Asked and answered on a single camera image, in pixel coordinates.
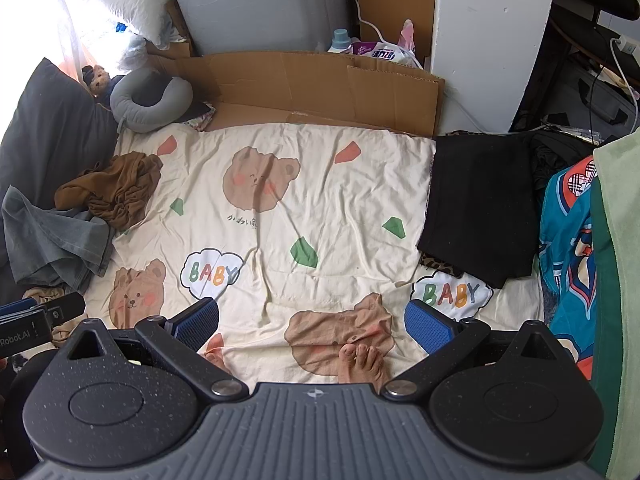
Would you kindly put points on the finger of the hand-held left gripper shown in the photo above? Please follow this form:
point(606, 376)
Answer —
point(67, 306)

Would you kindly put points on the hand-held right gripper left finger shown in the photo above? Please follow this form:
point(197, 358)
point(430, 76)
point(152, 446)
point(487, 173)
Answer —
point(197, 325)

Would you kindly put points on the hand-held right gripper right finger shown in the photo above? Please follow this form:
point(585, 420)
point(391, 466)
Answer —
point(430, 327)

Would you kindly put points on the brown printed t-shirt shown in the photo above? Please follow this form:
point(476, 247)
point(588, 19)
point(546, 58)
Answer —
point(120, 185)

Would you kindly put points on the black clothes heap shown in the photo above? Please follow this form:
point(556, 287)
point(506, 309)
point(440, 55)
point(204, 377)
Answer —
point(560, 160)

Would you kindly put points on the beige crumpled cloth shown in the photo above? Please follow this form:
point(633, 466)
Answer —
point(37, 294)

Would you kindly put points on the leopard print cloth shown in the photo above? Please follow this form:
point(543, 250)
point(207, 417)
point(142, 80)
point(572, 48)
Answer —
point(440, 266)

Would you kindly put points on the grey crumpled garment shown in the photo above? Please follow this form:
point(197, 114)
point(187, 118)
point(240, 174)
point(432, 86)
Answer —
point(45, 245)

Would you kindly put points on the person's foot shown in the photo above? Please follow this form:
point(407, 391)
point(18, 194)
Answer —
point(360, 365)

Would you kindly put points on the black folded garment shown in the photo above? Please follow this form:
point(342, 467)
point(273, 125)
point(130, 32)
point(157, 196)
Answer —
point(475, 210)

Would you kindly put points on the teal printed garment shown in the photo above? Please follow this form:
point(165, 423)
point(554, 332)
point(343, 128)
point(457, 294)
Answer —
point(565, 240)

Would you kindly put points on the cream bear print blanket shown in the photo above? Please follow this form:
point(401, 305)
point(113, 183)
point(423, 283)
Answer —
point(325, 200)

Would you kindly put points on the dark grey pillow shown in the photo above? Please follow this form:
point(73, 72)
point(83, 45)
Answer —
point(45, 125)

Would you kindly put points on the floral patterned cloth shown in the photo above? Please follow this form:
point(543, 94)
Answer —
point(197, 122)

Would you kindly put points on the grey neck pillow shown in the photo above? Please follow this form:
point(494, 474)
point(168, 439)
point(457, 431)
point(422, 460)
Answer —
point(125, 105)

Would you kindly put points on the black flat pad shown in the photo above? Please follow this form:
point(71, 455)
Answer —
point(200, 110)

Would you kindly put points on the brown teddy bear toy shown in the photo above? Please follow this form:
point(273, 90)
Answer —
point(101, 77)

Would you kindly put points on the flat brown cardboard sheet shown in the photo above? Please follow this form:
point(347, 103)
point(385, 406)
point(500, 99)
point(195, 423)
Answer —
point(300, 85)

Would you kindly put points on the clear plastic bag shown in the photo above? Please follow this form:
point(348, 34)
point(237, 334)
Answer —
point(130, 47)

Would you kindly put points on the purple white detergent bag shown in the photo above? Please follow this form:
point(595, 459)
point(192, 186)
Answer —
point(380, 51)

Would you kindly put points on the dark storage bag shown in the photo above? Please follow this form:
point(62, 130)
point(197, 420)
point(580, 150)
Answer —
point(605, 100)

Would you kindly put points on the pink refill pouch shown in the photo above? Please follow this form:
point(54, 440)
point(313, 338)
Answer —
point(407, 35)

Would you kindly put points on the white blue-capped detergent bottle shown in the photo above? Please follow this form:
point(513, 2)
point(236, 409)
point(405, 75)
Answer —
point(340, 42)

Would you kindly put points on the white pillow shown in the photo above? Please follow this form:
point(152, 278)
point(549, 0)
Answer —
point(130, 5)

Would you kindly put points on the grey plastic-wrapped mattress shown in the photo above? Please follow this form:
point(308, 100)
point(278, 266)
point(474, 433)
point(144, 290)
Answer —
point(260, 5)

